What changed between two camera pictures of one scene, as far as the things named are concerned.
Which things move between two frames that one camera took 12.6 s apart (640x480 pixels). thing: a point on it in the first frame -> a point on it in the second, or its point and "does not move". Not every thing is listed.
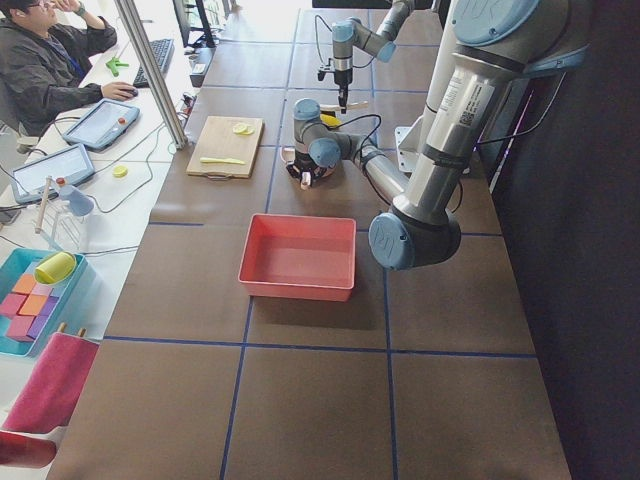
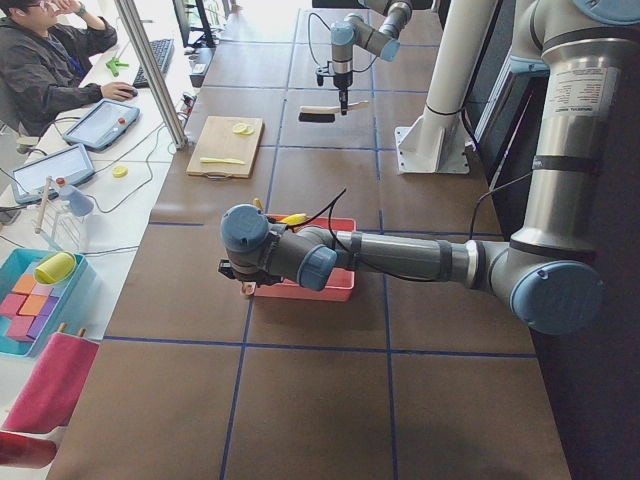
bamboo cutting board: (227, 148) does not move
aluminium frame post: (138, 31) does not move
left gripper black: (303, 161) -> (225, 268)
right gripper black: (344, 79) does not move
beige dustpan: (287, 154) -> (248, 287)
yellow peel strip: (218, 160) does not move
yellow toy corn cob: (330, 120) -> (294, 219)
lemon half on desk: (120, 171) does not move
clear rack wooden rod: (43, 205) does not move
